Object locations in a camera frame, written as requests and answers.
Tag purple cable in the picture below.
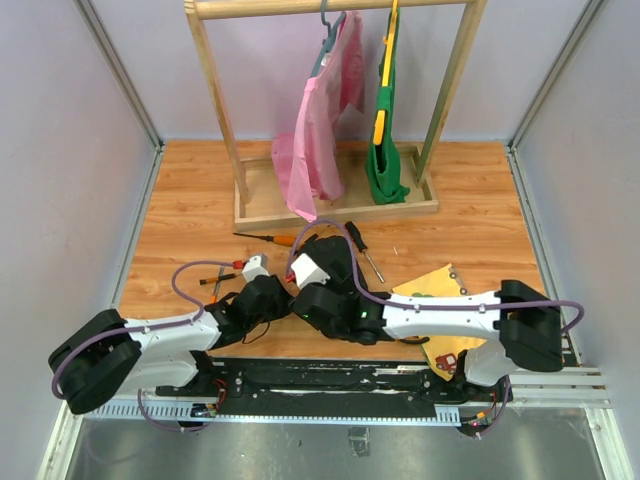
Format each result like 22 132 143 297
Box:
284 218 585 441
52 258 246 434

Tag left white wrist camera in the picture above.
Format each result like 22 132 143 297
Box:
242 253 270 283

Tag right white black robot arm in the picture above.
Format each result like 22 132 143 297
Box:
291 280 564 400

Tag orange handled awl screwdriver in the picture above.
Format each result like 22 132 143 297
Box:
234 232 296 247

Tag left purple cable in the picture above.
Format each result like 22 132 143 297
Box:
52 258 246 434

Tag teal clothes hanger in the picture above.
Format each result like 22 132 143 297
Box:
310 0 347 78

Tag wooden clothes rack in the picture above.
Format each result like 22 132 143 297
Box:
184 1 485 233

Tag small orange black screwdriver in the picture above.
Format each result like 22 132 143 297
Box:
199 273 238 285

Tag black plastic tool case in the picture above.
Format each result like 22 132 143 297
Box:
297 236 367 298

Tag green garment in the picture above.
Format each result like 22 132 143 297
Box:
365 8 410 205

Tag orange handled needle nose pliers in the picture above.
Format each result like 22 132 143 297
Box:
399 336 430 345

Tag black orange handled screwdriver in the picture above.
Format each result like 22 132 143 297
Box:
345 221 386 283

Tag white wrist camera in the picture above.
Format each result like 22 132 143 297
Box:
291 253 330 289
242 253 270 283

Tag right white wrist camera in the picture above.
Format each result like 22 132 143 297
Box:
291 253 330 289

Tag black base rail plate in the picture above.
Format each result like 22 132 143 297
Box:
186 358 513 406

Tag yellow cartoon cloth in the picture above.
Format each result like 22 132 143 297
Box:
392 264 485 381

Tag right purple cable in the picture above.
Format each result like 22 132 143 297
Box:
284 218 585 441

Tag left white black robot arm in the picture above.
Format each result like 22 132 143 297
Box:
48 275 292 414

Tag pink garment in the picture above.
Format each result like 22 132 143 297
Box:
271 11 365 222

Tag slotted aluminium cable duct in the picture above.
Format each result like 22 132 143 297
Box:
89 397 464 427

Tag yellow clothes hanger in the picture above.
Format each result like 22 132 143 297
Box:
373 0 399 146

